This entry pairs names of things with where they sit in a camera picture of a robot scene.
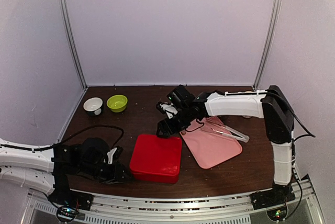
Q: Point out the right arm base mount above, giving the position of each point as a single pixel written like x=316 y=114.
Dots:
x=268 y=199

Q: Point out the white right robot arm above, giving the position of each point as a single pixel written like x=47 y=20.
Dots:
x=268 y=105

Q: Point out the green plastic bowl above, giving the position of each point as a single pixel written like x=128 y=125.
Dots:
x=117 y=103

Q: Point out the aluminium frame post right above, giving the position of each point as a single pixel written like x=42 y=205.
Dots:
x=268 y=42

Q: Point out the aluminium frame post left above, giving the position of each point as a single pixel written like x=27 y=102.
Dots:
x=71 y=42

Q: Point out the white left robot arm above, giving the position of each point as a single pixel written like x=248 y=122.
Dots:
x=47 y=167

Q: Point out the red tin lid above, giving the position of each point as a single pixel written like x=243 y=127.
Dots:
x=156 y=156

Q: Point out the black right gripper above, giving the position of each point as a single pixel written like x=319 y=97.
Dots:
x=161 y=125

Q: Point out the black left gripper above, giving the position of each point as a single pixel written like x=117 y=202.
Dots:
x=116 y=175

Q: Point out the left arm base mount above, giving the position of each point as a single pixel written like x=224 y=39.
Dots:
x=74 y=199

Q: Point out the red tin box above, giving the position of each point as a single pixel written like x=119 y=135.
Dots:
x=157 y=178

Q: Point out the white ceramic bowl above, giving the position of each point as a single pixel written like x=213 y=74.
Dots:
x=93 y=106

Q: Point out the aluminium frame post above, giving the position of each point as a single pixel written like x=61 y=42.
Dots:
x=268 y=42
x=71 y=42

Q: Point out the aluminium front rail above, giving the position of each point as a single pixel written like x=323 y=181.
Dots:
x=236 y=208

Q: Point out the pink plastic tray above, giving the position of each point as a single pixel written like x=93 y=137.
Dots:
x=209 y=149

